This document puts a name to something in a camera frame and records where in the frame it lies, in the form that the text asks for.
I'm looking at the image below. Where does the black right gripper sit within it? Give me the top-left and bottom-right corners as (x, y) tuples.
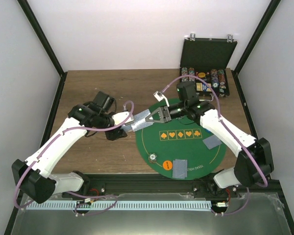
(146, 101), (188, 123)

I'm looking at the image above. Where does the orange round blind button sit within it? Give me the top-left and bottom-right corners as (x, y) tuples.
(162, 160), (173, 171)

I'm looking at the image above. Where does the blue patterned card deck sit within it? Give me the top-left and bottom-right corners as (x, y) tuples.
(122, 125), (133, 132)

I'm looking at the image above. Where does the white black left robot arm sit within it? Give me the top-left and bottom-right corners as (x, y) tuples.
(12, 92), (133, 204)

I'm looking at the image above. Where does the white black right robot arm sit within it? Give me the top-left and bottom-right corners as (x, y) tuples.
(145, 81), (274, 197)

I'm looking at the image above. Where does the round green poker mat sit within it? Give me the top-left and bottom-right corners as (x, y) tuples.
(135, 117), (227, 180)

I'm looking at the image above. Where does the yellow card box in case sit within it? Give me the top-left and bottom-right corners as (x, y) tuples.
(196, 83), (202, 91)

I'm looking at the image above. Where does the chip row in case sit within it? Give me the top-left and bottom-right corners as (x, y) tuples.
(218, 70), (226, 95)
(188, 68), (196, 82)
(181, 67), (188, 89)
(210, 69), (219, 88)

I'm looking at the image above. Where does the blue card box in case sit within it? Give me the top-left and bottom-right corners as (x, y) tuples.
(202, 83), (211, 92)

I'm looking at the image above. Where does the black poker chip case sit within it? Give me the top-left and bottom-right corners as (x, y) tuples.
(179, 33), (238, 97)

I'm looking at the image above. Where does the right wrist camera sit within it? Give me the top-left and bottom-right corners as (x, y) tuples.
(153, 91), (170, 107)

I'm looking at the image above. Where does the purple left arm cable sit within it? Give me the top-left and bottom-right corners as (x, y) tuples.
(14, 100), (135, 217)

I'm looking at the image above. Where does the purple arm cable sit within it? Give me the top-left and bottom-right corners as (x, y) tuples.
(161, 75), (269, 217)
(14, 100), (135, 217)

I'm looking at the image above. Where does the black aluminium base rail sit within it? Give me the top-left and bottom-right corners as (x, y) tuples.
(22, 173), (280, 199)

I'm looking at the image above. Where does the light blue slotted cable duct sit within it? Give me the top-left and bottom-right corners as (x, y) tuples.
(26, 200), (212, 212)

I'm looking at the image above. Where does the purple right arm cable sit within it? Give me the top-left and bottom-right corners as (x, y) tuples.
(161, 75), (269, 217)

